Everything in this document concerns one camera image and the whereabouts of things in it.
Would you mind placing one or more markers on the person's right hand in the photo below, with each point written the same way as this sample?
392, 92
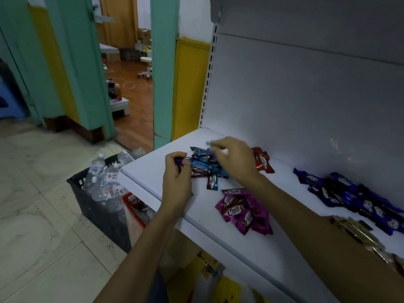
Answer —
240, 162

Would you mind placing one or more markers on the person's left hand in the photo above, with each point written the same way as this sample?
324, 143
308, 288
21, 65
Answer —
175, 189

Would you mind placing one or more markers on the person's right fingers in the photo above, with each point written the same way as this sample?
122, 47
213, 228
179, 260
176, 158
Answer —
222, 148

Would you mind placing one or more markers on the person's left fingers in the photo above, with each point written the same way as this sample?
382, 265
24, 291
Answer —
172, 162

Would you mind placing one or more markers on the purple candy packet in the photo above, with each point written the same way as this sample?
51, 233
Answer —
180, 162

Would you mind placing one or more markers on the person's right forearm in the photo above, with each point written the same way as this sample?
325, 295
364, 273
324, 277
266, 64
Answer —
315, 236

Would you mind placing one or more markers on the person's left forearm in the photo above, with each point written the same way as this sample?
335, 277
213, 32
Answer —
139, 258

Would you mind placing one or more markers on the pile of blue candy wrappers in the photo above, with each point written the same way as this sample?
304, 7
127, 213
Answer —
202, 164

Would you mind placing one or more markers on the brown candy packet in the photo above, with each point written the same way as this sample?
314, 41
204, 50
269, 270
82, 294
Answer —
213, 182

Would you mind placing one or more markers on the red candy packet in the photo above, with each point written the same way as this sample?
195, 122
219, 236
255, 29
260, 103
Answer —
263, 160

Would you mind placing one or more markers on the pile of pink candy packets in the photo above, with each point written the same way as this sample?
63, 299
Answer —
243, 208

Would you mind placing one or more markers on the red plastic basket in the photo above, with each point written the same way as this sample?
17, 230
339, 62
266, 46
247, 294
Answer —
134, 214

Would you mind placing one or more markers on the heap of clear water bottles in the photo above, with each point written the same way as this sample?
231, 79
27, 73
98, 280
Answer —
105, 182

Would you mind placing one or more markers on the white low table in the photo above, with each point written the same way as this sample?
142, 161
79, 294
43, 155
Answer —
120, 105

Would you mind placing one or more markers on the black plastic crate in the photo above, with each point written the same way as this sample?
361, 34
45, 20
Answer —
101, 214

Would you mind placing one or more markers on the white metal shelf unit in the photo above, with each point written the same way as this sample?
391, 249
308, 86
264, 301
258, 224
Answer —
299, 100

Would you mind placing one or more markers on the dark soda bottle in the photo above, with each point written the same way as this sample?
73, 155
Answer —
111, 88

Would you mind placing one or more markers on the white wheeled stool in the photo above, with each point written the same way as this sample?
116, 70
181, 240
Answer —
146, 67

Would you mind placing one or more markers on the yellow snack bags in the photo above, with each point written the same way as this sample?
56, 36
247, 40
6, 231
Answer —
202, 277

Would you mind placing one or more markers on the cardboard box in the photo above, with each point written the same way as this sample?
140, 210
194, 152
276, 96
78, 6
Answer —
144, 35

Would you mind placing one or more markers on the row of dark blue packets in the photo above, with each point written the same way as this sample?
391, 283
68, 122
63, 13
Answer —
347, 195

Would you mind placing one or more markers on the teal door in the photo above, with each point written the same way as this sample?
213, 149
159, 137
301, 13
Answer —
79, 63

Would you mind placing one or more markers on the pile of gold packets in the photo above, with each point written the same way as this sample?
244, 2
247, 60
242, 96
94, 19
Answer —
366, 236

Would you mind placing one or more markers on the blue plastic stool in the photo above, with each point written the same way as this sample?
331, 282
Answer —
9, 100

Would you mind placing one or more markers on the teal door frame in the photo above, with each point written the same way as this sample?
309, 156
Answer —
164, 69

